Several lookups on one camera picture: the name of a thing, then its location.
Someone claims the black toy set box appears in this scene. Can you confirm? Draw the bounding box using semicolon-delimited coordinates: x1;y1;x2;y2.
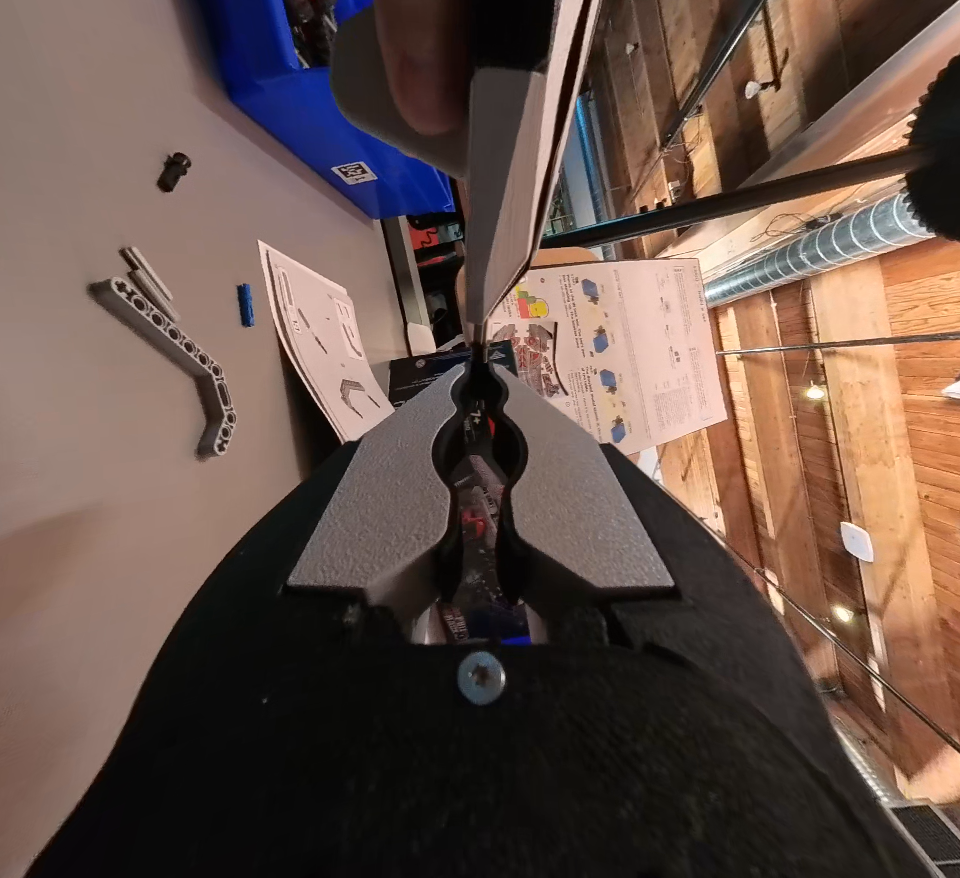
388;338;538;644

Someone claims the printed instruction poster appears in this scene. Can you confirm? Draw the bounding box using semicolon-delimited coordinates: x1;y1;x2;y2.
516;259;729;456

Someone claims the black pole with knob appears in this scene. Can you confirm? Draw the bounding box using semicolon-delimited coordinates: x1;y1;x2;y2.
543;56;960;250

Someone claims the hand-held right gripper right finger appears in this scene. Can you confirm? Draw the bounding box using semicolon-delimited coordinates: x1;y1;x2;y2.
491;361;676;644

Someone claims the open instruction booklet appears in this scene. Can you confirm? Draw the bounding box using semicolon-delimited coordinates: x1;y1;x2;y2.
256;239;398;444

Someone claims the wooden board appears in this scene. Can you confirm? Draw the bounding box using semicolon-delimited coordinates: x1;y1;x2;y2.
453;244;618;329

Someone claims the short grey axle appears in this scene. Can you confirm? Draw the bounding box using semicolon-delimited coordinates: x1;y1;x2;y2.
127;265;183;325

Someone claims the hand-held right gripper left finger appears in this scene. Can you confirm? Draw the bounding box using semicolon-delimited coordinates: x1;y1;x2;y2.
286;361;462;644

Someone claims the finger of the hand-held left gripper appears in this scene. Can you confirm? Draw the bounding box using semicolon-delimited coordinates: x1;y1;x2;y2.
523;0;625;263
465;0;603;326

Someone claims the blue storage bin with tag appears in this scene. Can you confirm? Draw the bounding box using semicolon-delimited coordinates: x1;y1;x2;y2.
174;0;460;221

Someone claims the silver ventilation duct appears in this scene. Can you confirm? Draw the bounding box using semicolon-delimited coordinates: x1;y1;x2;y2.
705;191;939;302

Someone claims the grey desk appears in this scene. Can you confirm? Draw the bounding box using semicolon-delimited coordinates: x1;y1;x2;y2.
0;0;412;878

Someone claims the grey metal rail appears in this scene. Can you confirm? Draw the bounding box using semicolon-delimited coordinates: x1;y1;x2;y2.
378;214;471;356

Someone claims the grey bent beam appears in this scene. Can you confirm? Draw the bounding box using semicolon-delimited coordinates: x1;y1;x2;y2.
87;277;238;461

